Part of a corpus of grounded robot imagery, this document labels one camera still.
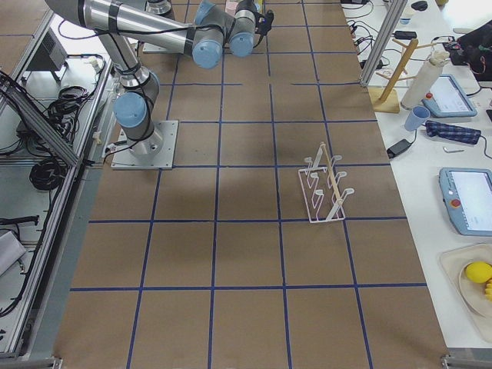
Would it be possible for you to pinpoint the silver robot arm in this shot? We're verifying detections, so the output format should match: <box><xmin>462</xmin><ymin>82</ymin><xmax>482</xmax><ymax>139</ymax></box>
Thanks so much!
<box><xmin>47</xmin><ymin>1</ymin><xmax>274</xmax><ymax>155</ymax></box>

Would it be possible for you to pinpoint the light blue cup on desk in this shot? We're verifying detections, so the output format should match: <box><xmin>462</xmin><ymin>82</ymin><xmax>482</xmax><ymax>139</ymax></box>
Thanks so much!
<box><xmin>404</xmin><ymin>106</ymin><xmax>431</xmax><ymax>131</ymax></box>

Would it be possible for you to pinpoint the black power adapter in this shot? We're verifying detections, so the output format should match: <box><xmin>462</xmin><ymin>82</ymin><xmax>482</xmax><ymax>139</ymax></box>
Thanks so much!
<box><xmin>386</xmin><ymin>139</ymin><xmax>413</xmax><ymax>159</ymax></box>

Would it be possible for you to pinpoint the wooden mug tree stand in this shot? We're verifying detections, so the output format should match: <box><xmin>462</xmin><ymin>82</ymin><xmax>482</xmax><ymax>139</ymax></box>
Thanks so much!
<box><xmin>368</xmin><ymin>38</ymin><xmax>434</xmax><ymax>114</ymax></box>

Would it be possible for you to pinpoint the blue plaid cloth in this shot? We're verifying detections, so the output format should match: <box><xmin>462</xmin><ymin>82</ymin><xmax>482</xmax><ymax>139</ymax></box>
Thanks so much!
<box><xmin>425</xmin><ymin>121</ymin><xmax>481</xmax><ymax>145</ymax></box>

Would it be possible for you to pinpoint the white thermos bottle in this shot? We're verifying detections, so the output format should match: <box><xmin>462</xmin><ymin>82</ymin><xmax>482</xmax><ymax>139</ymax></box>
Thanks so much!
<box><xmin>401</xmin><ymin>51</ymin><xmax>450</xmax><ymax>110</ymax></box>

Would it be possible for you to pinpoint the blue teach pendant far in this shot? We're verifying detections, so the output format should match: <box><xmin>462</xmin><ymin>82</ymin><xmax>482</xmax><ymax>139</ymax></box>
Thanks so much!
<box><xmin>422</xmin><ymin>74</ymin><xmax>477</xmax><ymax>118</ymax></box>

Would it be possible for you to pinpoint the blue teach pendant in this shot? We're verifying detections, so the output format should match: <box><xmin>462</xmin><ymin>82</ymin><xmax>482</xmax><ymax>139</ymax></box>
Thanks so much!
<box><xmin>439</xmin><ymin>168</ymin><xmax>491</xmax><ymax>237</ymax></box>
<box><xmin>422</xmin><ymin>74</ymin><xmax>477</xmax><ymax>118</ymax></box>

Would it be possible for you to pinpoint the blue teach pendant near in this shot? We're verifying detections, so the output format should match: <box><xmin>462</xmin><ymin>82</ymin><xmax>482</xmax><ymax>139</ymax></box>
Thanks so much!
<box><xmin>439</xmin><ymin>168</ymin><xmax>491</xmax><ymax>237</ymax></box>

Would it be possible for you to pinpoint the yellow lemon toy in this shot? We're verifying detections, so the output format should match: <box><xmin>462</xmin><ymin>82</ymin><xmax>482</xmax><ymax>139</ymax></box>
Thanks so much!
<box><xmin>464</xmin><ymin>261</ymin><xmax>492</xmax><ymax>284</ymax></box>

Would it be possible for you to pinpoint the beige tray with fruit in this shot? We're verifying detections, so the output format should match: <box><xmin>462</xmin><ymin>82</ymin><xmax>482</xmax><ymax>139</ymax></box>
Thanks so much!
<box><xmin>440</xmin><ymin>244</ymin><xmax>491</xmax><ymax>344</ymax></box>

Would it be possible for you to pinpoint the white wire cup rack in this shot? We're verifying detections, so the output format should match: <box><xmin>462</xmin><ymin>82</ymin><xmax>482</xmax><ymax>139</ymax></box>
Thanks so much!
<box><xmin>298</xmin><ymin>142</ymin><xmax>355</xmax><ymax>224</ymax></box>

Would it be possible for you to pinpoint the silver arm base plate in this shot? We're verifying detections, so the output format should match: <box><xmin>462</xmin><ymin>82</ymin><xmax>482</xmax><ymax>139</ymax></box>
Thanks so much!
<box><xmin>111</xmin><ymin>120</ymin><xmax>179</xmax><ymax>170</ymax></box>

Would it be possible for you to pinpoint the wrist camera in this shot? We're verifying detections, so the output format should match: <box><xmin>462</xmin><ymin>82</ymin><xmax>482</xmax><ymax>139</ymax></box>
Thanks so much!
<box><xmin>258</xmin><ymin>9</ymin><xmax>274</xmax><ymax>36</ymax></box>

